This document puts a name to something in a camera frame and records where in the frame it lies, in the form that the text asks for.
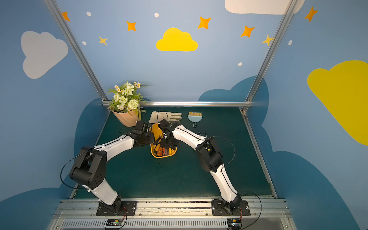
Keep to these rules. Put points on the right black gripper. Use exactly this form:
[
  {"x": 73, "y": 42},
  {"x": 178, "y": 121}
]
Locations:
[{"x": 167, "y": 138}]

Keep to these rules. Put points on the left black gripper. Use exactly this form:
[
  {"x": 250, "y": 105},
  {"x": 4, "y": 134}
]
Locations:
[{"x": 147, "y": 137}]

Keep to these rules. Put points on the yellow plastic storage box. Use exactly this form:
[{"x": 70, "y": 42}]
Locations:
[{"x": 156, "y": 149}]

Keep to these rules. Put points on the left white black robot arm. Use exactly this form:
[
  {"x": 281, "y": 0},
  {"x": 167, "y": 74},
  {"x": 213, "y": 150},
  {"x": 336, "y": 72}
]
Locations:
[{"x": 90, "y": 166}]

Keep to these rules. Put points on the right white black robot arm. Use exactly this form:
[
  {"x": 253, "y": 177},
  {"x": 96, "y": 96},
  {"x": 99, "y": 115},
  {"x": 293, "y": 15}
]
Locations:
[{"x": 209, "y": 156}]

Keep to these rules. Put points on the beige work glove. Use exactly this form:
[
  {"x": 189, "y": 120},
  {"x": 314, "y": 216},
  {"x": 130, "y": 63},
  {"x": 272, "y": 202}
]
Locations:
[{"x": 156, "y": 117}]

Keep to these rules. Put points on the small blue brush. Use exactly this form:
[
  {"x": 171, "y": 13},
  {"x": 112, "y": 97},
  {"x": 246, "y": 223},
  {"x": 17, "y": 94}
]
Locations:
[{"x": 195, "y": 117}]

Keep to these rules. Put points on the pink pot with flowers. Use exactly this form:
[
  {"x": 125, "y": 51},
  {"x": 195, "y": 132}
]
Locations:
[{"x": 126, "y": 103}]

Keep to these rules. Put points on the left circuit board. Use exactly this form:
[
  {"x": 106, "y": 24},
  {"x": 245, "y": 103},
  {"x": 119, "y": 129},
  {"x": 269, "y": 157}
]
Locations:
[{"x": 114, "y": 224}]

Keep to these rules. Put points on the circuit board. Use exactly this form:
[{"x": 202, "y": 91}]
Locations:
[
  {"x": 234, "y": 224},
  {"x": 114, "y": 224}
]

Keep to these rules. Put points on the right circuit board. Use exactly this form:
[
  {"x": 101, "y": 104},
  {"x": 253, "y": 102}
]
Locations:
[{"x": 234, "y": 224}]

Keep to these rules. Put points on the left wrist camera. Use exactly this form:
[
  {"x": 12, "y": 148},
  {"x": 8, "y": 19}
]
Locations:
[{"x": 141, "y": 128}]

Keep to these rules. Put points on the aluminium back frame bar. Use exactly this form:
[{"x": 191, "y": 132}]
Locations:
[{"x": 195, "y": 104}]

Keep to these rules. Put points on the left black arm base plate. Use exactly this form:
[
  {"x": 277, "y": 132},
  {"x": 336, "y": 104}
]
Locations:
[{"x": 119, "y": 208}]

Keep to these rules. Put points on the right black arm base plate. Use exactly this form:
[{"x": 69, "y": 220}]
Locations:
[{"x": 221, "y": 208}]

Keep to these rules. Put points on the aluminium front rail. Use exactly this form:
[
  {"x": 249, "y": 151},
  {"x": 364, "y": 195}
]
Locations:
[{"x": 174, "y": 214}]

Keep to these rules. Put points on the left aluminium frame post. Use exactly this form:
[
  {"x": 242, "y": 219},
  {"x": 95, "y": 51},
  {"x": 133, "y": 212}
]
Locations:
[{"x": 67, "y": 32}]

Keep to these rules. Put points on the aluminium frame post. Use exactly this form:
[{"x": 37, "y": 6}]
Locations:
[
  {"x": 67, "y": 32},
  {"x": 284, "y": 23}
]

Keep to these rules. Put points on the right aluminium frame post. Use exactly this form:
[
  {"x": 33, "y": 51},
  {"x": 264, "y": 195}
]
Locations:
[{"x": 284, "y": 23}]

